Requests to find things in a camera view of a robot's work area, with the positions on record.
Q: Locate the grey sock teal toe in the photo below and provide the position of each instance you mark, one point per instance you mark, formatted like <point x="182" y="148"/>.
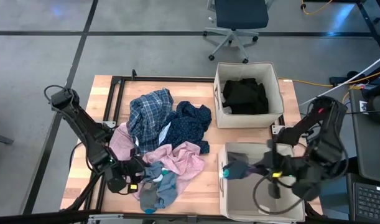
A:
<point x="147" y="199"/>

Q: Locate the grey furniture leg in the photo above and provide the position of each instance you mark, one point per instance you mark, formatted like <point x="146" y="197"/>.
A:
<point x="1" y="138"/>

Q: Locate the beige fabric storage bin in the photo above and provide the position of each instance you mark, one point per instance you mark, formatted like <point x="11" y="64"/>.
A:
<point x="248" y="70"/>
<point x="286" y="199"/>

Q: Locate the blue plaid shirt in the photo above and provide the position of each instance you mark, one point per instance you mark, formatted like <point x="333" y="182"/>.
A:
<point x="149" y="115"/>

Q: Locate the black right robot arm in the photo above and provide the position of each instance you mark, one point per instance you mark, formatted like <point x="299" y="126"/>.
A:
<point x="329" y="146"/>

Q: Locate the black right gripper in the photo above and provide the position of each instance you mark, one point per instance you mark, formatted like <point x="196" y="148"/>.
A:
<point x="275" y="165"/>

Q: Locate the silver mounting plate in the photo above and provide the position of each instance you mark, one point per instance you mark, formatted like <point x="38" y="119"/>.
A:
<point x="277" y="129"/>
<point x="110" y="124"/>

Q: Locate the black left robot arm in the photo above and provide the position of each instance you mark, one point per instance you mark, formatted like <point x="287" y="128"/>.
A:
<point x="84" y="124"/>

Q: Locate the blue-grey sock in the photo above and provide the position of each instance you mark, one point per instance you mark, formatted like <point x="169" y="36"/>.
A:
<point x="168" y="189"/>
<point x="152" y="170"/>

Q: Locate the office chair blue seat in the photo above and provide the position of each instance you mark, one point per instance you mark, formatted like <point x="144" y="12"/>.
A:
<point x="239" y="12"/>

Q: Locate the white paper tag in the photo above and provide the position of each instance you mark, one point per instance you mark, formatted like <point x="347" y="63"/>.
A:
<point x="264" y="209"/>
<point x="158" y="178"/>

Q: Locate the black foreground bar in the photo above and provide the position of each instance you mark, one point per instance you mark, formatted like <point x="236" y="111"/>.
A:
<point x="37" y="217"/>

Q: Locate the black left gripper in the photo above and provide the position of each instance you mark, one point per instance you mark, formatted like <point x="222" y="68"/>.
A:
<point x="134" y="168"/>

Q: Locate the pink shirt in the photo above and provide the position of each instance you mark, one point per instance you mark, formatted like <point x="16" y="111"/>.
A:
<point x="183" y="161"/>

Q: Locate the black keyboard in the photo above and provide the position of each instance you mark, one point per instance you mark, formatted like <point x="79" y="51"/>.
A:
<point x="371" y="202"/>

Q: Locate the black aluminium table frame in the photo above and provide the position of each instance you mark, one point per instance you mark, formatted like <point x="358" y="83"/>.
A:
<point x="161" y="78"/>

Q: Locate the navy dotted shirt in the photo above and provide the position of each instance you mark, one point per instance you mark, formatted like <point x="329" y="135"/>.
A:
<point x="189" y="124"/>

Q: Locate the black round device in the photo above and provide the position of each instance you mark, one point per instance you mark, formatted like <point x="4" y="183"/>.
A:
<point x="377" y="109"/>

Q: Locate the white sock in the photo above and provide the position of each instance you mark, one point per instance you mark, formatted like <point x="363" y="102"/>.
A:
<point x="227" y="109"/>

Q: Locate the black garment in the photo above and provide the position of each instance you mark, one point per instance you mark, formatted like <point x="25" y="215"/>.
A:
<point x="245" y="96"/>

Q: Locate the small white table label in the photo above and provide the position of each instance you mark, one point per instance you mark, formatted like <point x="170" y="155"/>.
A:
<point x="287" y="80"/>

